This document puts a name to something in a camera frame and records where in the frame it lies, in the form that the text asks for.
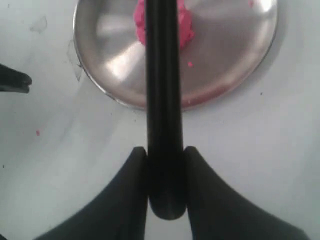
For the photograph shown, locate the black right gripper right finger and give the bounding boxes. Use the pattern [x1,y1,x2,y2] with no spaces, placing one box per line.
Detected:
[184,146,309,240]

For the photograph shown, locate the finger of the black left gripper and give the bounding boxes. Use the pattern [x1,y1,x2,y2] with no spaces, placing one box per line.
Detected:
[0,64,32,94]

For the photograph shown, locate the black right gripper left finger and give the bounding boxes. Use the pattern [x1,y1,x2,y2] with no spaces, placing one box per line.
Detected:
[38,147,148,240]

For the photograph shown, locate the pink clay lump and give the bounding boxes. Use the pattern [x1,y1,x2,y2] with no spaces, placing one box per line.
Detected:
[133,0,195,50]

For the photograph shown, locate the black knife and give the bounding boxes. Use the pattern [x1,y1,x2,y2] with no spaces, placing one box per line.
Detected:
[145,0,186,220]

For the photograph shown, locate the round steel plate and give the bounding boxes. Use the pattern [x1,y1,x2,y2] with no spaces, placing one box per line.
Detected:
[73,0,279,110]

